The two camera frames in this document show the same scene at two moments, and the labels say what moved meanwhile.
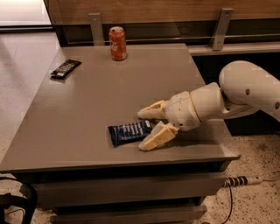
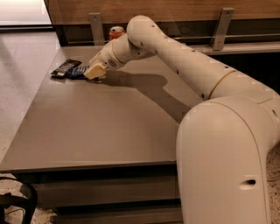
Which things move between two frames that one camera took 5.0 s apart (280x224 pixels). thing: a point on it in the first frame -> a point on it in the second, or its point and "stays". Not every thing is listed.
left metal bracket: x=97 y=31 stays
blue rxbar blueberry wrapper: x=129 y=132 -> x=77 y=73
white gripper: x=180 y=110 -> x=105 y=58
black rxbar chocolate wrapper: x=64 y=69 stays
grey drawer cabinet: x=77 y=142 stays
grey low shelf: x=239 y=48 stays
